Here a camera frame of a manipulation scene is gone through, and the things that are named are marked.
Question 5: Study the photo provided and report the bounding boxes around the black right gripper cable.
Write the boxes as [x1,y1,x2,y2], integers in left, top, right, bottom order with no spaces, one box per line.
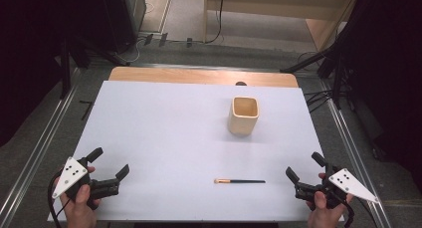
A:
[341,199,356,228]

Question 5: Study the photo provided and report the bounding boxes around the person's right hand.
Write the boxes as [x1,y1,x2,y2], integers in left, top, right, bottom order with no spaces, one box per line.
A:
[306,172,355,228]

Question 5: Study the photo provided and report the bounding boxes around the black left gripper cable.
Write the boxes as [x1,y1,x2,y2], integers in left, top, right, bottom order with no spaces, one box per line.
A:
[47,170,72,224]

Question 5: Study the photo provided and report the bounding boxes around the aluminium floor rail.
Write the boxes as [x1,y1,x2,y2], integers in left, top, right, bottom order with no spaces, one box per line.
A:
[0,68,83,227]
[318,79,393,228]

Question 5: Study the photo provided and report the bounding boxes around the person's left hand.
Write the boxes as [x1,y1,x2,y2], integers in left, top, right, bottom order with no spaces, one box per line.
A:
[54,165,102,228]

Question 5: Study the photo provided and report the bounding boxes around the bundle of black floor cables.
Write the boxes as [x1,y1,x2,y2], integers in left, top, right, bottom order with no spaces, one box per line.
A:
[303,88,335,114]

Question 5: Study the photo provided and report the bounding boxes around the square wooden pen holder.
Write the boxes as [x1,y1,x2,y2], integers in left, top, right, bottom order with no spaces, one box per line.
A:
[227,95,261,136]

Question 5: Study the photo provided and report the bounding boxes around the black cabinet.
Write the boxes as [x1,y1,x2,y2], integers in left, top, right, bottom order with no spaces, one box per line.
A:
[99,0,147,56]

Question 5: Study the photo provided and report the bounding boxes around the white table mat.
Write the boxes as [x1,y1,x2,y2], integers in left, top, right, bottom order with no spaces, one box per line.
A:
[47,80,346,223]

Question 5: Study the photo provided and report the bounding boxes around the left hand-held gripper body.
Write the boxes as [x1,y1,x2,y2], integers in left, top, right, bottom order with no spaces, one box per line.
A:
[52,155,120,211]

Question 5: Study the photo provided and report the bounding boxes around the dark curtain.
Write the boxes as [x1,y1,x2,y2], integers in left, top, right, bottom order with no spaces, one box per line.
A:
[334,0,422,192]
[0,0,103,148]

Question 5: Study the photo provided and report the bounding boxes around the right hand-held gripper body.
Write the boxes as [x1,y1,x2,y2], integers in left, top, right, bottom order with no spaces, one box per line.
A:
[294,163,380,210]

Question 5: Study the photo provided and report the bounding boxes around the black hanging cable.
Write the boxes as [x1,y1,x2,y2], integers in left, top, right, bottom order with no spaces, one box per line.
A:
[203,0,226,45]

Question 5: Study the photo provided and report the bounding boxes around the makeup brush with black handle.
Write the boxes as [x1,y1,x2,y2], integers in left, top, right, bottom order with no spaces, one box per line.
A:
[213,177,267,185]

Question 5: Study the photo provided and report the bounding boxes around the white floor cable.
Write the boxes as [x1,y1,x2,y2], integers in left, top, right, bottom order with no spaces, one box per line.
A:
[114,38,145,65]

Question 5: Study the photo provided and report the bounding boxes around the black metal stand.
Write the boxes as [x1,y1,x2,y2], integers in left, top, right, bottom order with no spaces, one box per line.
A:
[332,53,344,111]

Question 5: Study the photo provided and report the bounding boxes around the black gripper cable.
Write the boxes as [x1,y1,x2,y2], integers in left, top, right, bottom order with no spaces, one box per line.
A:
[341,199,356,228]
[47,170,72,224]

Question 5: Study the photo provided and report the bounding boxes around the black tripod leg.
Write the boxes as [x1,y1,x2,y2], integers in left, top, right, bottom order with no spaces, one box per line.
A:
[279,47,336,75]

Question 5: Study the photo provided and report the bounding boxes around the light wooden furniture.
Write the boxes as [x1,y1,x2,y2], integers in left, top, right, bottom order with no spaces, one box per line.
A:
[202,0,362,53]

